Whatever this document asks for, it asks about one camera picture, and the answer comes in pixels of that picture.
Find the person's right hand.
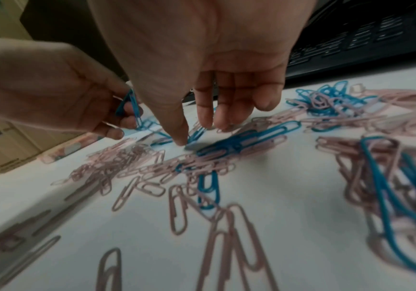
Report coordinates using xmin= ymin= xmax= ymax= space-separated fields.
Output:
xmin=87 ymin=0 xmax=318 ymax=147

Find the person's left hand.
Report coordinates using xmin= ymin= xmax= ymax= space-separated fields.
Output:
xmin=0 ymin=38 xmax=144 ymax=140

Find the floral patterned oval tray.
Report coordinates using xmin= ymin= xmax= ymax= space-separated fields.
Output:
xmin=40 ymin=132 xmax=104 ymax=165

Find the single blue paper clip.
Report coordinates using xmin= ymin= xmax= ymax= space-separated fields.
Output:
xmin=186 ymin=125 xmax=209 ymax=144

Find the small blue clip bunch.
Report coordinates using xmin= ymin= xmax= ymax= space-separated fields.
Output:
xmin=115 ymin=89 xmax=145 ymax=129

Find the pile of blue pink paperclips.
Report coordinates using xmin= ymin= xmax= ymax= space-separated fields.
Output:
xmin=0 ymin=81 xmax=416 ymax=291

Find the brown cardboard box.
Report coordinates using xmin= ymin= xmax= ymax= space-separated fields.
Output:
xmin=0 ymin=0 xmax=50 ymax=184

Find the black keyboard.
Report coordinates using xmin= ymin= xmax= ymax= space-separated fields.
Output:
xmin=285 ymin=0 xmax=416 ymax=80

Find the white table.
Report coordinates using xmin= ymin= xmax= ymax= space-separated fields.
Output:
xmin=0 ymin=60 xmax=416 ymax=291

